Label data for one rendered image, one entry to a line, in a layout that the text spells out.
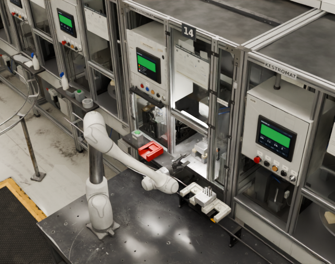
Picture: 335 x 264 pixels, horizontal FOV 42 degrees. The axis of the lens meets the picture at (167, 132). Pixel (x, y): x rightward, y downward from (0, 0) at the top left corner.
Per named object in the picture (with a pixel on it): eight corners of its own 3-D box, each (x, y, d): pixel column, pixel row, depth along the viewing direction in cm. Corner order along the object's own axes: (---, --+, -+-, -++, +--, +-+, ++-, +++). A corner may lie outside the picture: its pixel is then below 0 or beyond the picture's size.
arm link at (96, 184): (87, 211, 317) (84, 190, 334) (110, 208, 321) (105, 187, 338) (82, 125, 271) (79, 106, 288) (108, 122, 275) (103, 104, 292)
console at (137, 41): (128, 85, 337) (123, 30, 309) (156, 72, 352) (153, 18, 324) (164, 107, 313) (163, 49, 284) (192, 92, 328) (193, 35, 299)
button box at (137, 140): (132, 143, 353) (131, 132, 346) (139, 139, 357) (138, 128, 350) (138, 148, 349) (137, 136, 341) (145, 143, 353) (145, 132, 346)
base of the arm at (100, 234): (103, 244, 303) (102, 239, 300) (85, 226, 316) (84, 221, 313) (124, 230, 313) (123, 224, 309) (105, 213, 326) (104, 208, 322)
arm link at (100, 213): (92, 232, 304) (88, 211, 291) (89, 213, 318) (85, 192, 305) (115, 227, 307) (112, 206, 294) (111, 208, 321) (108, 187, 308)
